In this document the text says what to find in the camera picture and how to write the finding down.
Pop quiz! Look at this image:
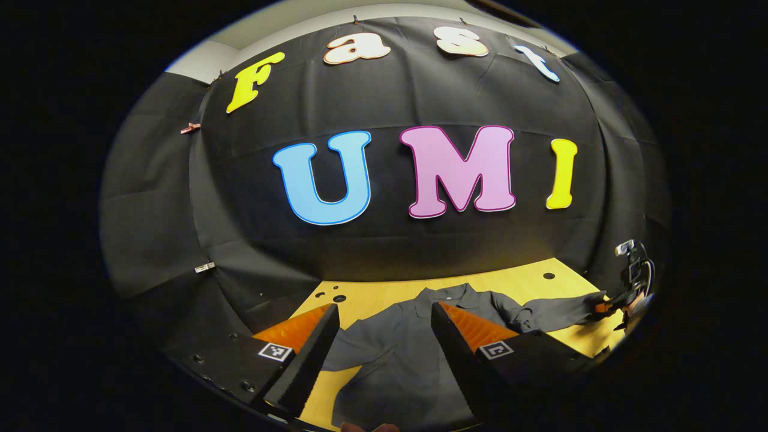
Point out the dark grey shirt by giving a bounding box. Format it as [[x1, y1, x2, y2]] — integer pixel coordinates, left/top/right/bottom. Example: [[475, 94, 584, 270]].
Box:
[[321, 283, 608, 431]]

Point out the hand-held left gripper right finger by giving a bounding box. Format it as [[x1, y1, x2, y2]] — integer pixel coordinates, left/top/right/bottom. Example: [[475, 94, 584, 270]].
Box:
[[431, 301, 610, 424]]

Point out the black backdrop cloth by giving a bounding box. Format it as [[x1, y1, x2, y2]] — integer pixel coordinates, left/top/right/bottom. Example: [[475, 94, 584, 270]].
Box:
[[99, 15, 671, 361]]

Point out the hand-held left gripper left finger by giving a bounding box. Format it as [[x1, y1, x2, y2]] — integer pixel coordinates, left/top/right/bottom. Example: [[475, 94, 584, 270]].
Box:
[[163, 302, 341, 421]]

